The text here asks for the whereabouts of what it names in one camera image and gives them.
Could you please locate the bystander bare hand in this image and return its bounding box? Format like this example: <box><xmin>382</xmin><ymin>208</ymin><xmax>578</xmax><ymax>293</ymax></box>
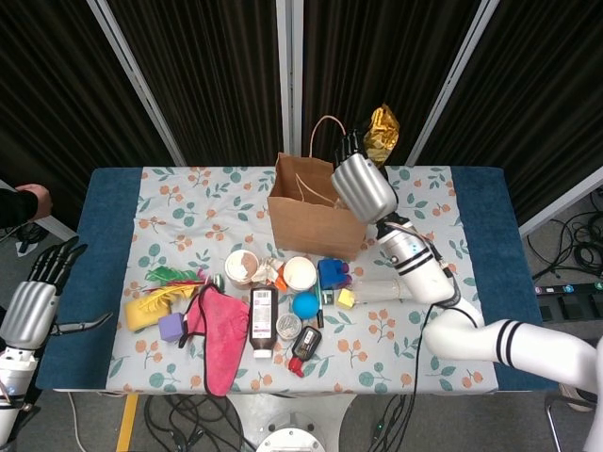
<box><xmin>16</xmin><ymin>183</ymin><xmax>54</xmax><ymax>221</ymax></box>

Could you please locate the blue rubber ball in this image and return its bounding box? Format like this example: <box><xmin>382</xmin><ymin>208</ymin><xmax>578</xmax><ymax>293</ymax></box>
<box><xmin>291</xmin><ymin>291</ymin><xmax>318</xmax><ymax>316</ymax></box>

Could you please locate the pink microfiber towel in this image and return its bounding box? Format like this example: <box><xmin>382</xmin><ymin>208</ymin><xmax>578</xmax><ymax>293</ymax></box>
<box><xmin>177</xmin><ymin>283</ymin><xmax>251</xmax><ymax>399</ymax></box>

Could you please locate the black floor cable tangle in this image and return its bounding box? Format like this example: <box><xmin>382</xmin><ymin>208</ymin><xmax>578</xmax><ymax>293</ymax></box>
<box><xmin>140</xmin><ymin>394</ymin><xmax>258</xmax><ymax>452</ymax></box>
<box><xmin>525</xmin><ymin>187</ymin><xmax>603</xmax><ymax>279</ymax></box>

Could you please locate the black bottle red cap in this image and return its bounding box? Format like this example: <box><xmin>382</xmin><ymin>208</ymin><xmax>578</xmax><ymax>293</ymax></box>
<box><xmin>287</xmin><ymin>325</ymin><xmax>323</xmax><ymax>378</ymax></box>

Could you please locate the blue table cover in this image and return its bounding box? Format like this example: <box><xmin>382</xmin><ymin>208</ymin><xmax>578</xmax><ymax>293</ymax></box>
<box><xmin>35</xmin><ymin>165</ymin><xmax>560</xmax><ymax>393</ymax></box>

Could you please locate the colourful feather shuttlecock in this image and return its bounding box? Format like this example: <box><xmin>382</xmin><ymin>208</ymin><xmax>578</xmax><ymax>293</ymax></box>
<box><xmin>140</xmin><ymin>266</ymin><xmax>213</xmax><ymax>312</ymax></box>

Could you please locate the gold biscuit packet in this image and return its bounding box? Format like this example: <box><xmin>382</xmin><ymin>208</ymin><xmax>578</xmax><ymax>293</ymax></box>
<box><xmin>365</xmin><ymin>103</ymin><xmax>400</xmax><ymax>166</ymax></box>

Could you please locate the floral print tablecloth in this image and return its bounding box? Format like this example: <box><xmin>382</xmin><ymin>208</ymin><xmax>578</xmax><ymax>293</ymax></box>
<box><xmin>106</xmin><ymin>165</ymin><xmax>499</xmax><ymax>396</ymax></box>

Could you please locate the white floor cable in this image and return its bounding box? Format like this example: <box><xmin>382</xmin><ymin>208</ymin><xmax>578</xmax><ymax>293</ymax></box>
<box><xmin>68</xmin><ymin>393</ymin><xmax>85</xmax><ymax>452</ymax></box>

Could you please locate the clear jar of rubber bands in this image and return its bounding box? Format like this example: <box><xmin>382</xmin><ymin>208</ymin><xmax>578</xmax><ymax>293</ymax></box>
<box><xmin>224</xmin><ymin>249</ymin><xmax>260</xmax><ymax>289</ymax></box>

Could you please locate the clear pack of straws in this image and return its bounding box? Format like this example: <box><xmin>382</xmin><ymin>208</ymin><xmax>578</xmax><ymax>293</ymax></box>
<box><xmin>350</xmin><ymin>277</ymin><xmax>416</xmax><ymax>305</ymax></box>

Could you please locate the bystander black sleeve forearm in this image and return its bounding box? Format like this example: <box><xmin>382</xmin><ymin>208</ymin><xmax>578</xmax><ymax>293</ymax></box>
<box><xmin>0</xmin><ymin>187</ymin><xmax>39</xmax><ymax>232</ymax></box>

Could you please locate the black partition panel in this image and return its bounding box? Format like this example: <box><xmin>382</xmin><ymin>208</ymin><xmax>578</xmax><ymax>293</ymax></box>
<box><xmin>404</xmin><ymin>0</ymin><xmax>603</xmax><ymax>236</ymax></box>
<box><xmin>87</xmin><ymin>0</ymin><xmax>293</xmax><ymax>167</ymax></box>
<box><xmin>0</xmin><ymin>0</ymin><xmax>189</xmax><ymax>241</ymax></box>
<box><xmin>289</xmin><ymin>0</ymin><xmax>500</xmax><ymax>167</ymax></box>

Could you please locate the brown bottle white cap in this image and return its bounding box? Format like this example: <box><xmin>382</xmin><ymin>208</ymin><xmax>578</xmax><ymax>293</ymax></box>
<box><xmin>248</xmin><ymin>285</ymin><xmax>279</xmax><ymax>359</ymax></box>

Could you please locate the blue plastic building block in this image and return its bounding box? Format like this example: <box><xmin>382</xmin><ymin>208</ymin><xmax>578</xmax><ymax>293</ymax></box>
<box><xmin>317</xmin><ymin>258</ymin><xmax>348</xmax><ymax>291</ymax></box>

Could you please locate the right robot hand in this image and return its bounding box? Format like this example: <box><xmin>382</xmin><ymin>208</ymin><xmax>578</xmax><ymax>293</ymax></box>
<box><xmin>331</xmin><ymin>129</ymin><xmax>399</xmax><ymax>226</ymax></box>

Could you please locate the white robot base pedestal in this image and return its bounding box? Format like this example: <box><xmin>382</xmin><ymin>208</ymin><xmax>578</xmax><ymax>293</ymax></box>
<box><xmin>225</xmin><ymin>393</ymin><xmax>360</xmax><ymax>452</ymax></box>

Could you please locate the orange silver snack packet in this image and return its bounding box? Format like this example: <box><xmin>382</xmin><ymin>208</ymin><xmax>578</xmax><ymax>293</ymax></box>
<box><xmin>256</xmin><ymin>256</ymin><xmax>289</xmax><ymax>292</ymax></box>

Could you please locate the brown paper bag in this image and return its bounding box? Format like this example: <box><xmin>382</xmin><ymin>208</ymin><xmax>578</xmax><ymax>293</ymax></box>
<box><xmin>267</xmin><ymin>115</ymin><xmax>373</xmax><ymax>263</ymax></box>

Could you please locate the purple foam cube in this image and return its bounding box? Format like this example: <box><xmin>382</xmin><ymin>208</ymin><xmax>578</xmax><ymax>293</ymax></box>
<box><xmin>157</xmin><ymin>313</ymin><xmax>185</xmax><ymax>342</ymax></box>

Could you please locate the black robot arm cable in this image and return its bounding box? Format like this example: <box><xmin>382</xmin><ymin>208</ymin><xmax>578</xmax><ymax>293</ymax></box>
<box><xmin>404</xmin><ymin>233</ymin><xmax>465</xmax><ymax>425</ymax></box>

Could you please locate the green black marker pen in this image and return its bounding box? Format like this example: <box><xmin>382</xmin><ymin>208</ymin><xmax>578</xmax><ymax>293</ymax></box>
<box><xmin>314</xmin><ymin>277</ymin><xmax>326</xmax><ymax>330</ymax></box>

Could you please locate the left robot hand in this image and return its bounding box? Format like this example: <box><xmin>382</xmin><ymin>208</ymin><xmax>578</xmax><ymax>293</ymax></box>
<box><xmin>0</xmin><ymin>236</ymin><xmax>114</xmax><ymax>350</ymax></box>

